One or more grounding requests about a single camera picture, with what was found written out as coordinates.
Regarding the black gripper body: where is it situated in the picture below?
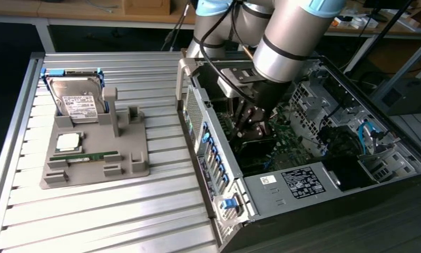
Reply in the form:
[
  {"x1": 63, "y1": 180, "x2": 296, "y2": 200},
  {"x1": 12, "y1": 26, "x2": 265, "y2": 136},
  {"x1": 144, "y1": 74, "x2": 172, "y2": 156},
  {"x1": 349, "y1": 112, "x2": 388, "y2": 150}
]
[{"x1": 246, "y1": 81, "x2": 292, "y2": 114}]

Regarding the graphics card with metal bracket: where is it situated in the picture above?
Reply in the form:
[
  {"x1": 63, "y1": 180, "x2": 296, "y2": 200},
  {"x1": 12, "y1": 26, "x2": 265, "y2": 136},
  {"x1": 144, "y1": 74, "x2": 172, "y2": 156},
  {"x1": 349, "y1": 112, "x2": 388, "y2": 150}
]
[{"x1": 230, "y1": 138, "x2": 280, "y2": 171}]

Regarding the green motherboard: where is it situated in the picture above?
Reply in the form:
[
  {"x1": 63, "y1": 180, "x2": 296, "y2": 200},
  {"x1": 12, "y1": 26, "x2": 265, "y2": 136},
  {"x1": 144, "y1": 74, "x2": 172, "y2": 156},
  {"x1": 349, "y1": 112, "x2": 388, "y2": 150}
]
[{"x1": 215, "y1": 101, "x2": 324, "y2": 177}]

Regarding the perforated metal disk bay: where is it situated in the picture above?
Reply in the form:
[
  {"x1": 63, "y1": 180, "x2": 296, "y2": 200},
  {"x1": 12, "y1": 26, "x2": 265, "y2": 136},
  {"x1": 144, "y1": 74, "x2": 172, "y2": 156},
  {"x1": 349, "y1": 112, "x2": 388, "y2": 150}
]
[{"x1": 288, "y1": 80, "x2": 341, "y2": 139}]

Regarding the square chipset heatsink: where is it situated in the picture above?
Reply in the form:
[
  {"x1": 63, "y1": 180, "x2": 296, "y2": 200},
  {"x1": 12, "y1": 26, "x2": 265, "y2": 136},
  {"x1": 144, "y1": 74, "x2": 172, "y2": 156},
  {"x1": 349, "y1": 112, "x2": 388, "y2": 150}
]
[{"x1": 276, "y1": 154, "x2": 296, "y2": 170}]

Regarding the grey power supply unit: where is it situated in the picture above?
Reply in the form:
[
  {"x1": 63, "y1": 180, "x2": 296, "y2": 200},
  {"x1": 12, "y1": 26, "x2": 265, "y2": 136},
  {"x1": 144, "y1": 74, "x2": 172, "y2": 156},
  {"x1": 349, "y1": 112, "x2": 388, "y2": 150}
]
[{"x1": 242, "y1": 162, "x2": 341, "y2": 216}]

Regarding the grey plastic parts rack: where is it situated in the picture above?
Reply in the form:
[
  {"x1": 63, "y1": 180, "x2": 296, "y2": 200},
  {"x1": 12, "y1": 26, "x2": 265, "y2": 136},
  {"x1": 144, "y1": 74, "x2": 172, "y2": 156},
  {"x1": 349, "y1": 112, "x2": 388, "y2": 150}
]
[{"x1": 40, "y1": 86, "x2": 151, "y2": 190}]

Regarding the orange and black box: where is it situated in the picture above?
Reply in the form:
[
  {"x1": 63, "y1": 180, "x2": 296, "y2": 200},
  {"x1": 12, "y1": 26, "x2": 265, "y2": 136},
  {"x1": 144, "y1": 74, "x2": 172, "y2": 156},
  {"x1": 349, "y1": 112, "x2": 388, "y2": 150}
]
[{"x1": 330, "y1": 15, "x2": 353, "y2": 27}]

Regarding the white tape roll box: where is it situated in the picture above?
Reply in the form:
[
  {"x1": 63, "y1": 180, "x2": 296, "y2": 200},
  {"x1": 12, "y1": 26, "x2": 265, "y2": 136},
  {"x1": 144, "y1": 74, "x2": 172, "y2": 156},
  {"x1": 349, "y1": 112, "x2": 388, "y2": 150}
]
[{"x1": 350, "y1": 17, "x2": 378, "y2": 29}]

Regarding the grey computer tower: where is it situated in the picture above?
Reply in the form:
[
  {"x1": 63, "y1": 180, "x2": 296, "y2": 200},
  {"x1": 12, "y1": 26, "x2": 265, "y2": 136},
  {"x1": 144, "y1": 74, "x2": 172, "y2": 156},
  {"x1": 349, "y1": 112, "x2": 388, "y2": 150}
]
[{"x1": 380, "y1": 79, "x2": 421, "y2": 116}]

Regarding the open black PC case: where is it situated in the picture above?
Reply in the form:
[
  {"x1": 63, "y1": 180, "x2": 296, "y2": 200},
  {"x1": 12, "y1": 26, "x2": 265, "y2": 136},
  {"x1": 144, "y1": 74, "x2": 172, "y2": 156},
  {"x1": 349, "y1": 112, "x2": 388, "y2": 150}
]
[{"x1": 175, "y1": 51, "x2": 421, "y2": 253}]

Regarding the black slanted pole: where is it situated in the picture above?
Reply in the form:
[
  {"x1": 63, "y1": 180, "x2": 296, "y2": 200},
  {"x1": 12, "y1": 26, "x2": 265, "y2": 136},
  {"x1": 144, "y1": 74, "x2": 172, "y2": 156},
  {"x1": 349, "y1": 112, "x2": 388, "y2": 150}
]
[{"x1": 342, "y1": 0, "x2": 417, "y2": 76}]

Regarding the black monitor stand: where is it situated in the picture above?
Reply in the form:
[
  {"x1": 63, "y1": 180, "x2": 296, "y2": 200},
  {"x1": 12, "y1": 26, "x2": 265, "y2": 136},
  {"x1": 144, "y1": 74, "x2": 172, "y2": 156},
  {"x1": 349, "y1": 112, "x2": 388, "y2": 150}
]
[{"x1": 362, "y1": 0, "x2": 390, "y2": 22}]

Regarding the green RAM stick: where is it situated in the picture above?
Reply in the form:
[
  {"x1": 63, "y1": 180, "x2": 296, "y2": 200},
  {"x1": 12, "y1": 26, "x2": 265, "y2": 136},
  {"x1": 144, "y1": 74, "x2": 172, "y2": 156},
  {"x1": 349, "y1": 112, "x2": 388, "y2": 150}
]
[{"x1": 49, "y1": 151, "x2": 120, "y2": 163}]

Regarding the hard disk in blue caddy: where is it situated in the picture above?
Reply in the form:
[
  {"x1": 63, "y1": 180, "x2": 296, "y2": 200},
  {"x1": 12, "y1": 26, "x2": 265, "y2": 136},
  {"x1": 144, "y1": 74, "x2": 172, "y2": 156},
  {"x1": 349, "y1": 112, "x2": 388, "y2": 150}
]
[{"x1": 40, "y1": 67, "x2": 108, "y2": 124}]

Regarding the large cardboard box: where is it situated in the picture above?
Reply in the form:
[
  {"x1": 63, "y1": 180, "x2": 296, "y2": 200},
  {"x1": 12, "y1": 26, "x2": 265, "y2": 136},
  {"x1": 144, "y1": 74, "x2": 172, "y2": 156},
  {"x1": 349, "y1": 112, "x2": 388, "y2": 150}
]
[{"x1": 121, "y1": 0, "x2": 172, "y2": 15}]

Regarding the silver CPU chip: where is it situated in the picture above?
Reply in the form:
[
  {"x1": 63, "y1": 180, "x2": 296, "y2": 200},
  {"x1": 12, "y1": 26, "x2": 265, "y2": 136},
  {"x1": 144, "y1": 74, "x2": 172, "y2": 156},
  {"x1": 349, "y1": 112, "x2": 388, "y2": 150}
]
[{"x1": 55, "y1": 133, "x2": 83, "y2": 153}]

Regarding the long wooden desk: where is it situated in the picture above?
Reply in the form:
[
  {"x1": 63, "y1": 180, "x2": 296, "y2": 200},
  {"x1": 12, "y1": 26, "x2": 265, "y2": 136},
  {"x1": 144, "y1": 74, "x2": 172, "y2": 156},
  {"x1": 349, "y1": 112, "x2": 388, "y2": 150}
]
[{"x1": 0, "y1": 0, "x2": 421, "y2": 40}]

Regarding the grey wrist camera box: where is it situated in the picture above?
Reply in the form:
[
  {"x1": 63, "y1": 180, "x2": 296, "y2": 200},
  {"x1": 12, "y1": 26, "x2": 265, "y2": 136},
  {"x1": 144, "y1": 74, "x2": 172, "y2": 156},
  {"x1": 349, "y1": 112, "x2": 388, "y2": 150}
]
[{"x1": 216, "y1": 67, "x2": 258, "y2": 99}]

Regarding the black wire bundle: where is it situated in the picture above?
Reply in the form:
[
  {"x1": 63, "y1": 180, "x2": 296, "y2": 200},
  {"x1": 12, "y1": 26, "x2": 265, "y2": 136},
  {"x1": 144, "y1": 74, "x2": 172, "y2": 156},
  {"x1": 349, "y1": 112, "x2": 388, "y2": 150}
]
[{"x1": 317, "y1": 125, "x2": 361, "y2": 159}]

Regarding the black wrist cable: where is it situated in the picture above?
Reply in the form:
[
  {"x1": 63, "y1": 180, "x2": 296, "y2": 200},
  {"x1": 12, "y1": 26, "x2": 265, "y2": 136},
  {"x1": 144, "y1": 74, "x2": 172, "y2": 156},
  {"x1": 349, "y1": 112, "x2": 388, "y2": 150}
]
[{"x1": 199, "y1": 0, "x2": 257, "y2": 103}]

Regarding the light blue data wire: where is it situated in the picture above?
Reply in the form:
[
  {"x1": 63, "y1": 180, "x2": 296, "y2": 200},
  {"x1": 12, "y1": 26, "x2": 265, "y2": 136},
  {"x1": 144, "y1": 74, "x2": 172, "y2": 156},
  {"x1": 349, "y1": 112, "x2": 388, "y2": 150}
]
[{"x1": 356, "y1": 119, "x2": 382, "y2": 156}]

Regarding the grey wire bundle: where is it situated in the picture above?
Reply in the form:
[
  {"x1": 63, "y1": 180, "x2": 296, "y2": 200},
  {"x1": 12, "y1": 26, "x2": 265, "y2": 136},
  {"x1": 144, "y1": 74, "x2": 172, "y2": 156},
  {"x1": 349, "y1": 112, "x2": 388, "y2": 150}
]
[{"x1": 357, "y1": 147, "x2": 398, "y2": 162}]

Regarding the dangling cable with metal plug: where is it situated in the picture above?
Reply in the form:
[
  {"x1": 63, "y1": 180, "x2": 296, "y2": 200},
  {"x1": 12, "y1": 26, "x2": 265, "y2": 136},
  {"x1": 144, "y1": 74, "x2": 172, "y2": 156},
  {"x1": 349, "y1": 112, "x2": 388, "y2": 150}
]
[{"x1": 160, "y1": 0, "x2": 191, "y2": 51}]

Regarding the aluminium profile frame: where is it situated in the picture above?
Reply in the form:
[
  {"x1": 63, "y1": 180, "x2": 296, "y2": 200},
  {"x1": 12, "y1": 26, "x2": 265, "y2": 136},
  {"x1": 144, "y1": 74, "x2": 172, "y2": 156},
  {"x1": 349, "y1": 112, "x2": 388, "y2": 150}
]
[{"x1": 369, "y1": 44, "x2": 421, "y2": 106}]

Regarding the thin grey desk cable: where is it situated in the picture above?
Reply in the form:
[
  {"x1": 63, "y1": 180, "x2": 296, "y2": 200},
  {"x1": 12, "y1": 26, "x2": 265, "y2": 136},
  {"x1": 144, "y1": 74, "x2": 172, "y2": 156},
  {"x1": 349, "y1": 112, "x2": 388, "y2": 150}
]
[{"x1": 85, "y1": 0, "x2": 121, "y2": 13}]

